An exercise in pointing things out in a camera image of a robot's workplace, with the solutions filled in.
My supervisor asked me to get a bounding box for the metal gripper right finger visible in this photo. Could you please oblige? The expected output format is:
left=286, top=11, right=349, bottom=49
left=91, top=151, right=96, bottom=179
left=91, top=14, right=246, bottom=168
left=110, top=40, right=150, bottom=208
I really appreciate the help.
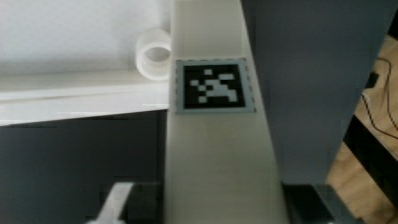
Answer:
left=315, top=185, right=365, bottom=224

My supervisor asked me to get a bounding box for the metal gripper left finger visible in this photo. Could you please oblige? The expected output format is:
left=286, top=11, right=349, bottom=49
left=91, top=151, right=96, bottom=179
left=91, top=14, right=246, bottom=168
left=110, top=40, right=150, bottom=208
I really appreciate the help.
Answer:
left=87, top=182, right=135, bottom=224

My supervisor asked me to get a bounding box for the white leg with tag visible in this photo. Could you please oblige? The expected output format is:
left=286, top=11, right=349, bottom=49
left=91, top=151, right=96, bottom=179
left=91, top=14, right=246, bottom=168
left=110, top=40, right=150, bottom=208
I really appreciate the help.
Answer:
left=166, top=0, right=290, bottom=224

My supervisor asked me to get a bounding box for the white desk top tray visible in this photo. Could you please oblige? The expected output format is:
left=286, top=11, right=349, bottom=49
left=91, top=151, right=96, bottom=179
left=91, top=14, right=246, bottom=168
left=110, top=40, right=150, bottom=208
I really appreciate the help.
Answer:
left=0, top=0, right=171, bottom=126

